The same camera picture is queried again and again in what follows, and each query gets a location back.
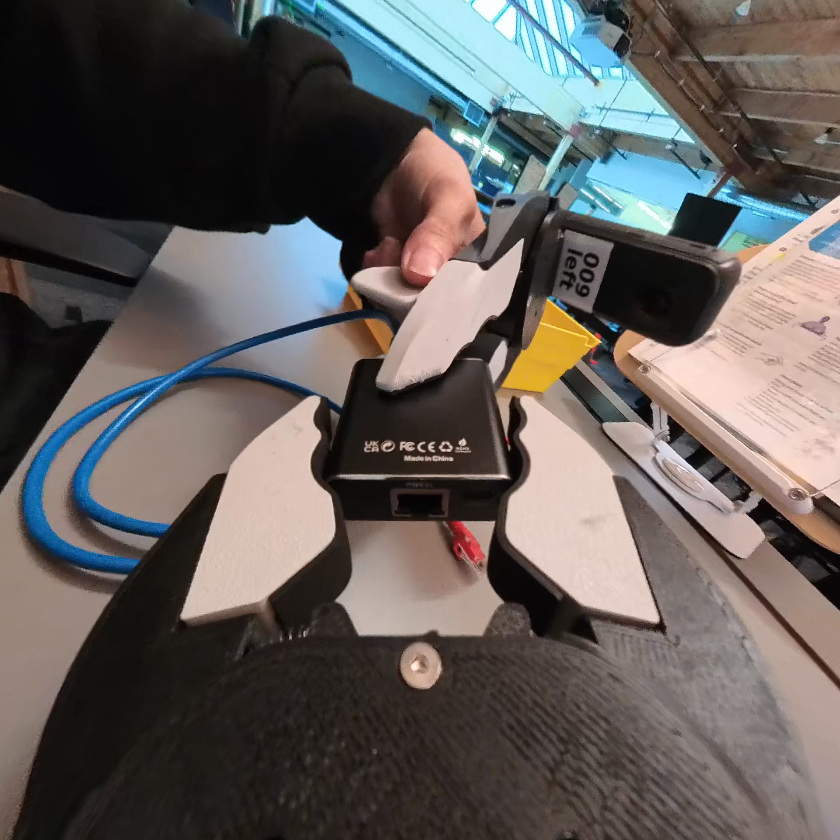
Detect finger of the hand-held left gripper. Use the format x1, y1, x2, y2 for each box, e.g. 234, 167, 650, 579
376, 238, 527, 393

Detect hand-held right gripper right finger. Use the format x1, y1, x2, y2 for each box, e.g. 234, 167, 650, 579
487, 394, 664, 635

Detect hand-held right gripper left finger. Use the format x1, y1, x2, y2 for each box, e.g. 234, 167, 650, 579
179, 394, 353, 626

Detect black network adapter box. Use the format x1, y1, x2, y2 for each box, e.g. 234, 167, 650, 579
325, 357, 514, 522

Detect blue network cable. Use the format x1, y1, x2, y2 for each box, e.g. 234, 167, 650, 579
23, 308, 398, 575

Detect person's left forearm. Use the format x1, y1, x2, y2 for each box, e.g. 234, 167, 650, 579
0, 0, 434, 263

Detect grey desk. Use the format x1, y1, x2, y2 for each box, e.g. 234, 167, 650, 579
0, 220, 840, 840

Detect person's left hand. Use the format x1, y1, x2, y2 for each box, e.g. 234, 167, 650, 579
364, 128, 488, 287

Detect black monitor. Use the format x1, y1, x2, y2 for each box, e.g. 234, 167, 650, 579
669, 192, 743, 249

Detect instruction sheet on stand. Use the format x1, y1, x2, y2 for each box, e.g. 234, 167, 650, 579
613, 244, 840, 553

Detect yellow plastic bin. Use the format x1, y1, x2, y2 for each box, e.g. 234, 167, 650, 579
344, 285, 602, 395

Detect printed instruction sheet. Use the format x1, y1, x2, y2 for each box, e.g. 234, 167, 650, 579
626, 196, 840, 508

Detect ceiling projector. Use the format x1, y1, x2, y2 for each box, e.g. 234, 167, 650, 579
570, 5, 635, 67

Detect red cable plug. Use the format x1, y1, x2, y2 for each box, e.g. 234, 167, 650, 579
446, 520, 488, 578

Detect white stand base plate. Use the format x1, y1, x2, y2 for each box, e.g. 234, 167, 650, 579
602, 420, 767, 560

